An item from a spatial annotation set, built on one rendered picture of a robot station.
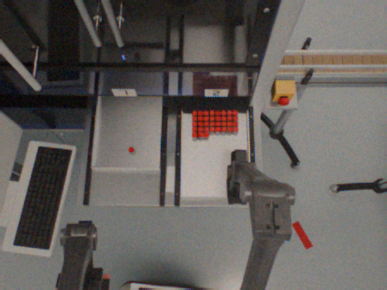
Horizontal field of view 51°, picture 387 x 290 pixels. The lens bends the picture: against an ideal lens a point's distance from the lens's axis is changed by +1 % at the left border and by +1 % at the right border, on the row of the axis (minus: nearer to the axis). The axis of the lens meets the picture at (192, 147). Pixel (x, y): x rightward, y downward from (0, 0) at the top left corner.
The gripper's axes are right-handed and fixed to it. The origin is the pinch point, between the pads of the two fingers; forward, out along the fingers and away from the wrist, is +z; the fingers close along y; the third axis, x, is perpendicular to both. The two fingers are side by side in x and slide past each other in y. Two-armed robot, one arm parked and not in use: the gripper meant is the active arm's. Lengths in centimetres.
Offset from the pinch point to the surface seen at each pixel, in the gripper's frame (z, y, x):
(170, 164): -0.4, 13.7, 24.0
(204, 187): 2.0, 5.1, 11.2
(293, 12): -64, 26, -11
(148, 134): -1.8, 26.2, 33.2
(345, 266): 93, -5, -69
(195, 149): -0.7, 19.9, 14.4
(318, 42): 67, 135, -66
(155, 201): 3.3, 0.1, 29.7
